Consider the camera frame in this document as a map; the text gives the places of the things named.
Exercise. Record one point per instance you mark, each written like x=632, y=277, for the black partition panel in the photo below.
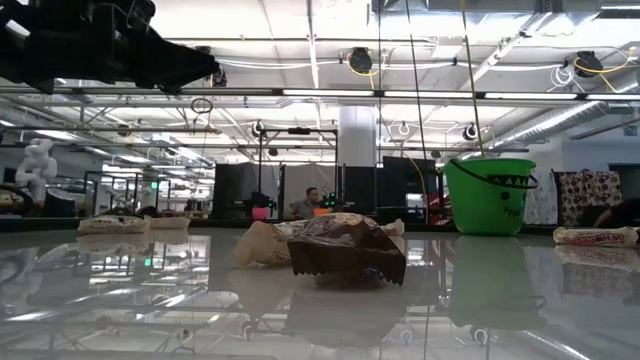
x=357, y=190

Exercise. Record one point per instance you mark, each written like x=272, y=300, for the pink object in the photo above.
x=261, y=214

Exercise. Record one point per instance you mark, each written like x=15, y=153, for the black background rig frame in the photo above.
x=300, y=131

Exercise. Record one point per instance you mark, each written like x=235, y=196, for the person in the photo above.
x=620, y=212
x=305, y=207

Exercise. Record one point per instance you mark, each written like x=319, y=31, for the silver ventilation duct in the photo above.
x=575, y=117

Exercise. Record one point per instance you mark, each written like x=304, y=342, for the green plastic bucket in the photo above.
x=475, y=210

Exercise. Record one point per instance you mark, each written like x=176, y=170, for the brown PayDay candy bar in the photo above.
x=345, y=255

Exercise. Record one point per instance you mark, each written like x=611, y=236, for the small black ceiling reel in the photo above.
x=258, y=128
x=470, y=132

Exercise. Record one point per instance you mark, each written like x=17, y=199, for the white robot figure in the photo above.
x=36, y=170

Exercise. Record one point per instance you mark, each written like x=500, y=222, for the white building column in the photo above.
x=357, y=135

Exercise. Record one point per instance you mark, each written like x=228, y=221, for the long ceiling light bar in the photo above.
x=325, y=93

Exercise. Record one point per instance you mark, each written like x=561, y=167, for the polka dot patterned cloth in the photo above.
x=590, y=195

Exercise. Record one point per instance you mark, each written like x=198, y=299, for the black curtain panel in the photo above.
x=235, y=185

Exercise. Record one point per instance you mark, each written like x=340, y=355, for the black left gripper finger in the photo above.
x=185, y=67

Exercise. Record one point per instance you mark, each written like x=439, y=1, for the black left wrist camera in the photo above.
x=122, y=20

